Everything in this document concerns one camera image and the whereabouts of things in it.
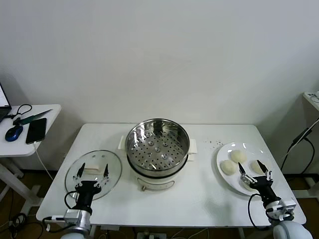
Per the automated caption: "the large white plate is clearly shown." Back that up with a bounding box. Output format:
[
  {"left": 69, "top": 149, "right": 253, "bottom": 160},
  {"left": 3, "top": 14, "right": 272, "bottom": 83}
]
[{"left": 216, "top": 141, "right": 280, "bottom": 197}]

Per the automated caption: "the white desk foot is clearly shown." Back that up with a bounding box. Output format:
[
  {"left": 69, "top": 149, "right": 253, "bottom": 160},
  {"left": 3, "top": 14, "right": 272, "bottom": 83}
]
[{"left": 291, "top": 178, "right": 319, "bottom": 200}]

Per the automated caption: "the white charging cable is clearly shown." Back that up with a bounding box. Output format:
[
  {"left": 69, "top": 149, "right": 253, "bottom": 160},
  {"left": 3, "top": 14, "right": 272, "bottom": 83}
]
[{"left": 33, "top": 141, "right": 54, "bottom": 181}]

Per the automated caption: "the black looped cable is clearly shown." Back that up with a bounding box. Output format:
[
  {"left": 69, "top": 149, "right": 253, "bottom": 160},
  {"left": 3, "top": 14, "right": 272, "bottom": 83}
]
[{"left": 4, "top": 104, "right": 32, "bottom": 120}]

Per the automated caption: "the white floor power strip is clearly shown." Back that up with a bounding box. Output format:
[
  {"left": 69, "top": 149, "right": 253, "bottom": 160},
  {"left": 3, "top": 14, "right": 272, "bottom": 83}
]
[{"left": 136, "top": 231, "right": 167, "bottom": 239}]

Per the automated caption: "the white side desk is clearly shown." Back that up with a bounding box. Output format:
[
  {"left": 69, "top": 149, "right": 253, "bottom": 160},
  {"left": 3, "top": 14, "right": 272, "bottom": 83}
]
[{"left": 303, "top": 91, "right": 319, "bottom": 112}]

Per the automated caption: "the perforated stainless steamer basket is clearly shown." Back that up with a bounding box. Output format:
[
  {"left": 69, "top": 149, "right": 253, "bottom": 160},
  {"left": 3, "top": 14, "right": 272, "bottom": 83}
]
[{"left": 125, "top": 119, "right": 190, "bottom": 175}]

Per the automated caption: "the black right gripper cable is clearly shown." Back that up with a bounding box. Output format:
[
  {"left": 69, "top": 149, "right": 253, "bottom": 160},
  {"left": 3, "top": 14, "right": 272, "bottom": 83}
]
[{"left": 247, "top": 193, "right": 272, "bottom": 230}]

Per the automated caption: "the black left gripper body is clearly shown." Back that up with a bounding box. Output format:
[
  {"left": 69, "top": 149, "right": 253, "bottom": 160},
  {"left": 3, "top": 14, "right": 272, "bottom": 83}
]
[{"left": 74, "top": 181, "right": 100, "bottom": 212}]

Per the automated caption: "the black cable with adapter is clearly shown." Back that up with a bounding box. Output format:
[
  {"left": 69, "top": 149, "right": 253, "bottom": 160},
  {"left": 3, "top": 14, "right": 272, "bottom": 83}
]
[{"left": 280, "top": 126, "right": 316, "bottom": 175}]

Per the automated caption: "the glass lid with white handle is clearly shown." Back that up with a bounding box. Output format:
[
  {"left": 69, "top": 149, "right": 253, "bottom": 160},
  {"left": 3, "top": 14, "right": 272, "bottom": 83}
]
[{"left": 64, "top": 149, "right": 123, "bottom": 201}]

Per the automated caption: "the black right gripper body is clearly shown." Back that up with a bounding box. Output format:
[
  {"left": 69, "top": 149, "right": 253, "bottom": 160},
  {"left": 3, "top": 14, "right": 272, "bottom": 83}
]
[{"left": 249, "top": 175, "right": 281, "bottom": 207}]

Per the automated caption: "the white steamed baozi bun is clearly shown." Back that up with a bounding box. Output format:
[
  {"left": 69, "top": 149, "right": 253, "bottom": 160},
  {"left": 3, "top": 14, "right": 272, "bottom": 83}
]
[
  {"left": 239, "top": 178, "right": 254, "bottom": 192},
  {"left": 250, "top": 160, "right": 265, "bottom": 174},
  {"left": 230, "top": 150, "right": 248, "bottom": 164},
  {"left": 220, "top": 160, "right": 238, "bottom": 176}
]

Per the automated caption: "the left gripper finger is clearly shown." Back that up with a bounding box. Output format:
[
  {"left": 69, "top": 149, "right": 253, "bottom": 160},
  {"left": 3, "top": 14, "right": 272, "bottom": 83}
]
[
  {"left": 73, "top": 163, "right": 87, "bottom": 188},
  {"left": 96, "top": 163, "right": 110, "bottom": 188}
]

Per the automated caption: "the small white side table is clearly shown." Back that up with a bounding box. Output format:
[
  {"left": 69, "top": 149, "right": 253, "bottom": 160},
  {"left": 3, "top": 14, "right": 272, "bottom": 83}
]
[{"left": 0, "top": 104, "right": 62, "bottom": 217}]

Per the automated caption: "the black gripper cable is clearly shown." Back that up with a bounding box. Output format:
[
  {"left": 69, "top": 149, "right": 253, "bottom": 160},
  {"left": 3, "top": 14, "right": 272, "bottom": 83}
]
[
  {"left": 247, "top": 193, "right": 272, "bottom": 230},
  {"left": 64, "top": 191, "right": 80, "bottom": 210}
]

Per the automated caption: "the black floor cable bundle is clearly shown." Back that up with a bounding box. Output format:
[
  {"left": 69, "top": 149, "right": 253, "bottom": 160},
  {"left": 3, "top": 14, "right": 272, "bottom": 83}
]
[{"left": 8, "top": 213, "right": 44, "bottom": 239}]

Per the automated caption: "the white electric cooking pot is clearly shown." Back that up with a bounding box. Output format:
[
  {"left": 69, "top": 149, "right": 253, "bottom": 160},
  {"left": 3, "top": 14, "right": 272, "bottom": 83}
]
[{"left": 117, "top": 135, "right": 198, "bottom": 192}]

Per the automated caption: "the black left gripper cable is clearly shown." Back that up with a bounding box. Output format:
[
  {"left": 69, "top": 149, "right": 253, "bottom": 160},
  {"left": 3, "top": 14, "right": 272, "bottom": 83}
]
[{"left": 64, "top": 191, "right": 80, "bottom": 210}]

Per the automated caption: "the black smartphone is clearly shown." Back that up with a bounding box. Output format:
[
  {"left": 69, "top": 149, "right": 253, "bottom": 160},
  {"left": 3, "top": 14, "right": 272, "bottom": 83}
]
[{"left": 25, "top": 118, "right": 47, "bottom": 145}]

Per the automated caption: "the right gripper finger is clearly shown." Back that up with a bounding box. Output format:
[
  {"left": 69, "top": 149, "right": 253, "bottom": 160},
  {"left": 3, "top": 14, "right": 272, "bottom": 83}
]
[
  {"left": 256, "top": 160, "right": 273, "bottom": 181},
  {"left": 238, "top": 162, "right": 257, "bottom": 186}
]

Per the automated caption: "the blue computer mouse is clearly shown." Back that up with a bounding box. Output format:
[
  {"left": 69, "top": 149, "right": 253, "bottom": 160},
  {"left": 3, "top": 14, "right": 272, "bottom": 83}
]
[{"left": 4, "top": 125, "right": 23, "bottom": 142}]

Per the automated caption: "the black laptop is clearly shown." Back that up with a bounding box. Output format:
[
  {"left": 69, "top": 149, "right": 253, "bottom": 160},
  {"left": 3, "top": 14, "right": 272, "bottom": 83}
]
[{"left": 0, "top": 82, "right": 12, "bottom": 122}]

